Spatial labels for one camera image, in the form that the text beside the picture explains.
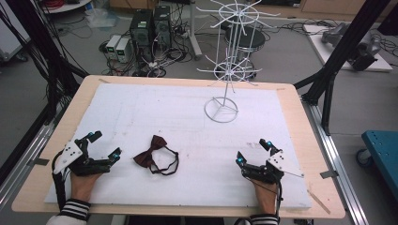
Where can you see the grey metal stand leg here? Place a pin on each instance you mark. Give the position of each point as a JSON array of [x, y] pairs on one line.
[[193, 31]]

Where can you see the small black computer tower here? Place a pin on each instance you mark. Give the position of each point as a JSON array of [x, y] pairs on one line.
[[162, 26]]

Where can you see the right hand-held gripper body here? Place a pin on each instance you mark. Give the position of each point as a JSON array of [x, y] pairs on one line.
[[266, 172]]

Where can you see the white foam mat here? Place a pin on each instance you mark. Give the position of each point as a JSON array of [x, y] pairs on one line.
[[156, 109]]

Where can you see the grey robot device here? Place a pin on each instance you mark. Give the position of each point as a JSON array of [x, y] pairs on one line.
[[359, 47]]

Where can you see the black metal frame strut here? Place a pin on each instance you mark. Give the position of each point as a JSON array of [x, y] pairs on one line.
[[341, 53]]

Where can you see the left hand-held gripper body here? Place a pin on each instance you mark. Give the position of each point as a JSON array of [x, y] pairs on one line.
[[82, 164]]

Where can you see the large black computer tower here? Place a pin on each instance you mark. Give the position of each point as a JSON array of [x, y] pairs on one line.
[[141, 29]]

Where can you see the dark red bow tie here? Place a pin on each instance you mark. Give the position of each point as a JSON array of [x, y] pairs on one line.
[[145, 157]]

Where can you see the grey tape strip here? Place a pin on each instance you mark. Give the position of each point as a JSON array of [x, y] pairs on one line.
[[39, 162], [329, 174]]

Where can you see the white power supply unit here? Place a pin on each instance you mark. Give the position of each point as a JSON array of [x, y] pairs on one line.
[[112, 45], [123, 50]]

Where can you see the person's right hand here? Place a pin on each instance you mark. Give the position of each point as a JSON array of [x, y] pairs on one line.
[[266, 197]]

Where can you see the aluminium rail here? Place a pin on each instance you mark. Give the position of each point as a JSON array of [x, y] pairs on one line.
[[338, 162], [28, 150]]

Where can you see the thin wooden stick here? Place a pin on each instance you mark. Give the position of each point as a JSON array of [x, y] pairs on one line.
[[319, 202]]

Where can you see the black round stool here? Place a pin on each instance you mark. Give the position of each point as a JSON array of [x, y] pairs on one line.
[[254, 39]]

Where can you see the white floor board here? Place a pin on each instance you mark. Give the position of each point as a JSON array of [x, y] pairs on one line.
[[322, 47]]

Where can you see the person's left hand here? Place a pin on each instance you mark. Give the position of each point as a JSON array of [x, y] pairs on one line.
[[82, 187]]

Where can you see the blue wheeled cart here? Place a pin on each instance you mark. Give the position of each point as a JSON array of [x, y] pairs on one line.
[[383, 153]]

